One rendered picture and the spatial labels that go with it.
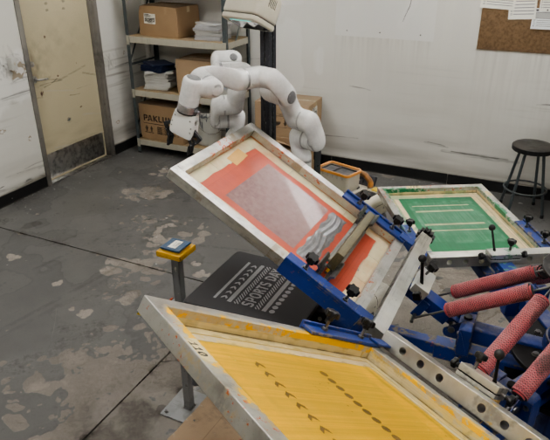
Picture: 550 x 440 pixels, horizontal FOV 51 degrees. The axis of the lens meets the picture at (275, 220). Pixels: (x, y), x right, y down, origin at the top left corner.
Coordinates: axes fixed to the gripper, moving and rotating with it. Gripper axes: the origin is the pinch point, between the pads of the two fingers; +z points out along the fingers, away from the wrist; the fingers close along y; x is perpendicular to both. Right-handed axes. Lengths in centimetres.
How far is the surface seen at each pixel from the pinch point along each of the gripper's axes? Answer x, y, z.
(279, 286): -3, -55, 39
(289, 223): 6, -53, 4
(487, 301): 8, -123, -5
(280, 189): -7.6, -41.6, 1.4
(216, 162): 4.5, -18.9, -3.8
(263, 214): 12.0, -44.3, 2.1
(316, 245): 8, -65, 6
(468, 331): 8, -123, 9
